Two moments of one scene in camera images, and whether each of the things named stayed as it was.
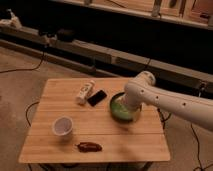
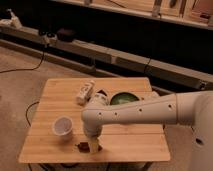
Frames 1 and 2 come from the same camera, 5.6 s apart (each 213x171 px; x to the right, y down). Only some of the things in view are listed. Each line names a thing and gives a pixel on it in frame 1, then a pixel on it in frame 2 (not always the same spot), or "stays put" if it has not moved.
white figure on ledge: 13,21 stays put
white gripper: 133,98 → 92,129
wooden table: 73,123 stays put
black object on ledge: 66,35 stays put
